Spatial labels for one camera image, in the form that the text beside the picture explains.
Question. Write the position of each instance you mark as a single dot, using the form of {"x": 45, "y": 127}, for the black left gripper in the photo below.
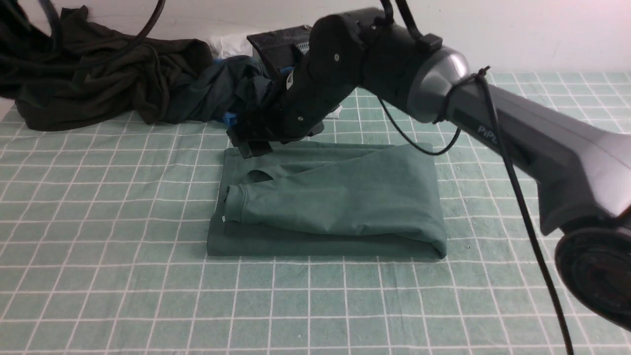
{"x": 296, "y": 105}

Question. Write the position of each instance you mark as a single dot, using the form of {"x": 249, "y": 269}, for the green long-sleeved shirt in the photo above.
{"x": 329, "y": 199}

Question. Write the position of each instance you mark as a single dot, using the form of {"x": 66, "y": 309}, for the dark olive crumpled garment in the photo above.
{"x": 68, "y": 80}

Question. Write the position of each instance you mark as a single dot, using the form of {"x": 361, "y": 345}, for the green checkered tablecloth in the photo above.
{"x": 103, "y": 252}

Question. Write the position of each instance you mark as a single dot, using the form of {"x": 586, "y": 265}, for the dark green crumpled garment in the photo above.
{"x": 236, "y": 84}

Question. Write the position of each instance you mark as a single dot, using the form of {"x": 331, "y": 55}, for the white crumpled garment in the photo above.
{"x": 228, "y": 46}

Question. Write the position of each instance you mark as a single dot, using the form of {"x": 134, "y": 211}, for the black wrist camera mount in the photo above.
{"x": 280, "y": 50}

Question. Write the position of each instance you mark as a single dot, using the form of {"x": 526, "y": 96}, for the blue crumpled garment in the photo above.
{"x": 230, "y": 118}

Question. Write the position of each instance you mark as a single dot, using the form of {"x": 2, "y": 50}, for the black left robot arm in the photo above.
{"x": 583, "y": 173}

